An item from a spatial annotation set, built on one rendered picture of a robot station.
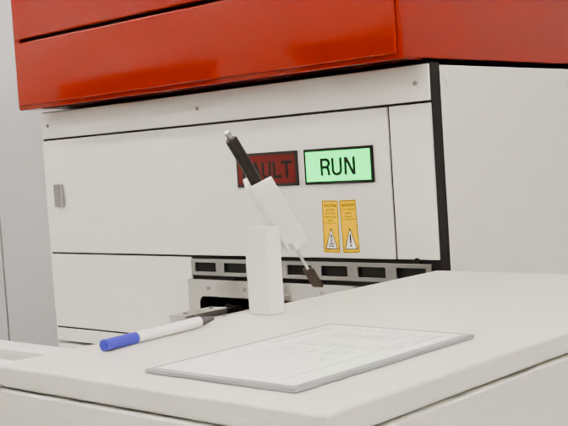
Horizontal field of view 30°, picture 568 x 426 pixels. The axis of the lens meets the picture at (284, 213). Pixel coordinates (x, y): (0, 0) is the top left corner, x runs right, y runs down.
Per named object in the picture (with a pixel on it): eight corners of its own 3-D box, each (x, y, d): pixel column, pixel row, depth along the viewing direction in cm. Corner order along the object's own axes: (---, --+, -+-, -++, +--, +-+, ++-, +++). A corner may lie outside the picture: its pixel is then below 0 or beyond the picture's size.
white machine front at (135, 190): (68, 338, 188) (51, 112, 186) (456, 381, 133) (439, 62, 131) (54, 341, 186) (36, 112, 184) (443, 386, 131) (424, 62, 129)
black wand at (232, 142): (228, 135, 99) (235, 127, 100) (217, 136, 100) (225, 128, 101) (320, 291, 108) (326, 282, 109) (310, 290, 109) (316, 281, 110)
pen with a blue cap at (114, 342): (208, 313, 99) (97, 339, 88) (216, 313, 98) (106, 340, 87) (209, 323, 99) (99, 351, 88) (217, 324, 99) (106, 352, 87)
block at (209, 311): (211, 325, 153) (210, 304, 153) (228, 326, 151) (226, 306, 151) (170, 334, 147) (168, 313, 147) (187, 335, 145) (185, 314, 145)
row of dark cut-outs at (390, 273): (194, 274, 161) (193, 258, 161) (434, 283, 132) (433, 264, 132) (192, 275, 161) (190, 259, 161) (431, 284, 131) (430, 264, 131)
